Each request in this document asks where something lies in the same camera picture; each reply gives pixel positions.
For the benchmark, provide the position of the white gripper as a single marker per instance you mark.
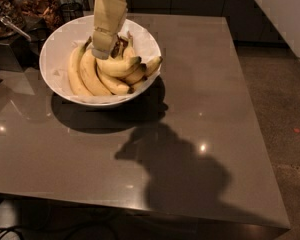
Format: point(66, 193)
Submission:
point(109, 17)

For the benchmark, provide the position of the curved yellow banana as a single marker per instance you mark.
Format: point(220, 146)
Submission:
point(118, 68)

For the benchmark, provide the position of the white bowl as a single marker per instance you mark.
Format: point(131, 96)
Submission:
point(56, 50)

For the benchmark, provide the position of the far left yellow banana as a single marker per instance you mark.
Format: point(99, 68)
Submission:
point(76, 83)

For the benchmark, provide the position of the right middle yellow banana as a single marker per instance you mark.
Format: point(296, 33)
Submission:
point(136, 75)

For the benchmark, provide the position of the far right yellow banana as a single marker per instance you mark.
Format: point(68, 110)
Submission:
point(153, 65)

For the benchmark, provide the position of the lower middle yellow banana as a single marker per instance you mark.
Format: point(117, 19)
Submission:
point(114, 85)

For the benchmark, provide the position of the glass jar with snacks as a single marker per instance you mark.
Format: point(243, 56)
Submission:
point(3, 10)

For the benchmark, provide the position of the dark wire basket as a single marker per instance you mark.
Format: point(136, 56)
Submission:
point(71, 11)

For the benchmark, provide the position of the metal scoop handle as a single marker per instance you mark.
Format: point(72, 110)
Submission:
point(7, 22)

